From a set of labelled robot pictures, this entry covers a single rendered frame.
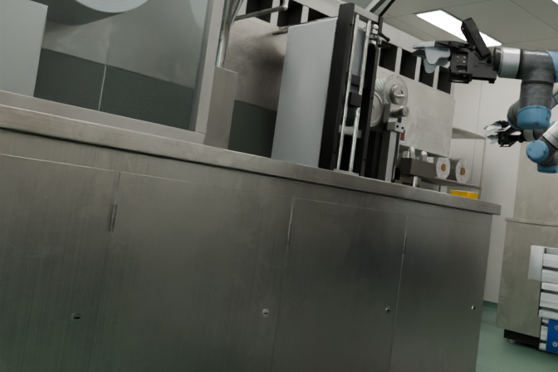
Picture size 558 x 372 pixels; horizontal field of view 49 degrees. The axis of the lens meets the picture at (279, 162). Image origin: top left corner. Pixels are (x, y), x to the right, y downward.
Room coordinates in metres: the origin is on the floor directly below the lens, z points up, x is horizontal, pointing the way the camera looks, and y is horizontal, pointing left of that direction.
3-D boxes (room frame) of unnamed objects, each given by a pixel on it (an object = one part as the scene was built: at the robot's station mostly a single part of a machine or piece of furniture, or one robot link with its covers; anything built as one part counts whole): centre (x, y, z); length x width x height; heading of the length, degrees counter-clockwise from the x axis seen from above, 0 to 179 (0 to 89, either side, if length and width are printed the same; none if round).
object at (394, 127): (2.18, -0.39, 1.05); 0.06 x 0.05 x 0.31; 41
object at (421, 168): (2.47, -0.42, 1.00); 0.40 x 0.16 x 0.06; 41
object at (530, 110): (1.50, -0.61, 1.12); 0.11 x 0.08 x 0.11; 169
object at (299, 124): (2.13, -0.04, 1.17); 0.34 x 0.05 x 0.54; 41
